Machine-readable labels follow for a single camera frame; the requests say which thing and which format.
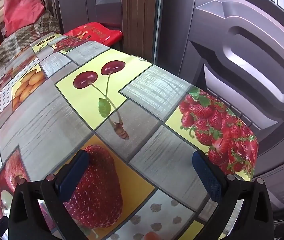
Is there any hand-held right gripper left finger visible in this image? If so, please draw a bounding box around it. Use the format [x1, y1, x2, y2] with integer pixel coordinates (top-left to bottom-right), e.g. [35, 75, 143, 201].
[8, 149, 90, 240]

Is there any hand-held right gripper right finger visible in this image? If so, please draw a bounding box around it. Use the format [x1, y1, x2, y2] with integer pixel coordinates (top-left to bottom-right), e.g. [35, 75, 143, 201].
[192, 151, 273, 240]

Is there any fruit print tablecloth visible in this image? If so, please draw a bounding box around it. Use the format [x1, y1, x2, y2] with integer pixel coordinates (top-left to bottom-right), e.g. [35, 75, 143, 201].
[0, 34, 258, 240]

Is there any large brown panelled door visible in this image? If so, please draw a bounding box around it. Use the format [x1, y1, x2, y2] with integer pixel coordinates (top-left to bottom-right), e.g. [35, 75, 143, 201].
[157, 0, 284, 240]

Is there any brown plaid blanket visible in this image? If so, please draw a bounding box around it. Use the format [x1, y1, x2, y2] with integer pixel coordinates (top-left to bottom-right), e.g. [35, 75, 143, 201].
[0, 11, 63, 85]

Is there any narrow brown panelled door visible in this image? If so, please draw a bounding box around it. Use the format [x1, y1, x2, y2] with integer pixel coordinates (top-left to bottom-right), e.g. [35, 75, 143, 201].
[50, 0, 122, 34]

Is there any pinkish red fabric bag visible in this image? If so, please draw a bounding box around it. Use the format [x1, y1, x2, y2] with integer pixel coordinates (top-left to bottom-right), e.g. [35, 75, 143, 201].
[3, 0, 45, 37]

